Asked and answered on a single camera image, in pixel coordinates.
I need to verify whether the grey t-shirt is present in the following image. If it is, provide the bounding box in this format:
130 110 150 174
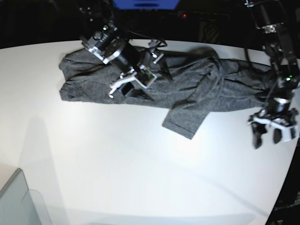
59 49 272 139

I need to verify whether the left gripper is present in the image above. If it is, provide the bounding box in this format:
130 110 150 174
248 100 299 149

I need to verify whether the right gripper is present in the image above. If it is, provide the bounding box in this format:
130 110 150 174
107 39 173 101

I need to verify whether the blue box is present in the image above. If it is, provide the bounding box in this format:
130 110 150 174
113 0 180 10

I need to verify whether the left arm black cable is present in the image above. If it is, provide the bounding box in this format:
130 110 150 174
243 46 253 65

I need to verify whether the black power strip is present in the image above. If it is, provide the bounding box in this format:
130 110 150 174
176 10 230 21

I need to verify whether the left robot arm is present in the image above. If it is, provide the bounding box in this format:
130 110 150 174
244 0 300 149

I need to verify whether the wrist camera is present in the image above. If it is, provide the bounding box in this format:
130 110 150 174
281 125 300 142
135 67 157 89

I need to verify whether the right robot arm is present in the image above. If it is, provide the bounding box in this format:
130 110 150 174
77 0 173 98

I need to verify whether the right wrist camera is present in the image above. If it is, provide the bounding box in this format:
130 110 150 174
135 67 157 89

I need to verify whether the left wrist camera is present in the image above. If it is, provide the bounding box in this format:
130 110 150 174
281 125 300 142

